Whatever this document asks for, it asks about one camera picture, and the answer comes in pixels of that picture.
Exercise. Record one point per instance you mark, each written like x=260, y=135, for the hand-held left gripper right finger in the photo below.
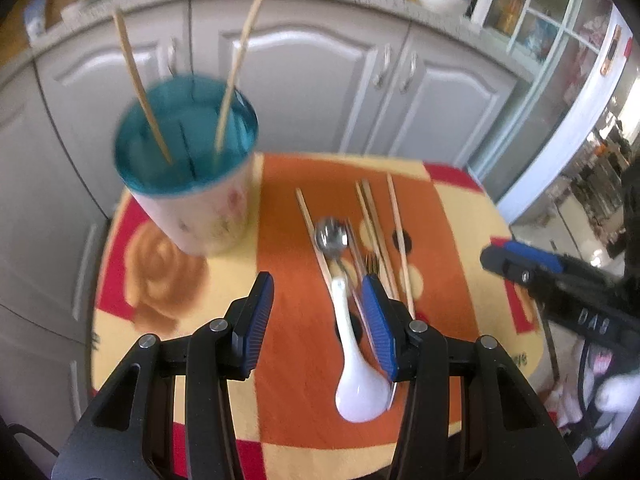
x=378, y=325

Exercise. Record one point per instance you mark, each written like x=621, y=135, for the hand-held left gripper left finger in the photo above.
x=257, y=320

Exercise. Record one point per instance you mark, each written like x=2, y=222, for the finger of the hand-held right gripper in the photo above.
x=535, y=256
x=500, y=262

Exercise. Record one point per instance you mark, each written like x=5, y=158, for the metal fork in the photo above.
x=372, y=266

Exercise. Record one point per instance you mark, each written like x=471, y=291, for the white ceramic spoon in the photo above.
x=360, y=390

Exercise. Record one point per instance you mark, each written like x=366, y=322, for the wooden chopstick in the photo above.
x=400, y=235
x=377, y=220
x=309, y=222
x=137, y=80
x=367, y=215
x=240, y=55

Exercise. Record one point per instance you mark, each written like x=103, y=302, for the metal spoon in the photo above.
x=327, y=237

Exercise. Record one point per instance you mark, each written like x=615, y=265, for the floral cup with blue inside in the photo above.
x=200, y=220

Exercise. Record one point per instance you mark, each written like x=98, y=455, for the person's right hand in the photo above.
x=620, y=392

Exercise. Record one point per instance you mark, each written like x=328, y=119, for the orange yellow printed tablecloth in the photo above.
x=295, y=360

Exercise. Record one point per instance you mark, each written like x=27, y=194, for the white framed glass door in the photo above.
x=575, y=110

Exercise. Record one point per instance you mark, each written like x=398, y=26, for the grey cabinet door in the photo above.
x=300, y=60
x=450, y=105
x=35, y=210
x=90, y=70

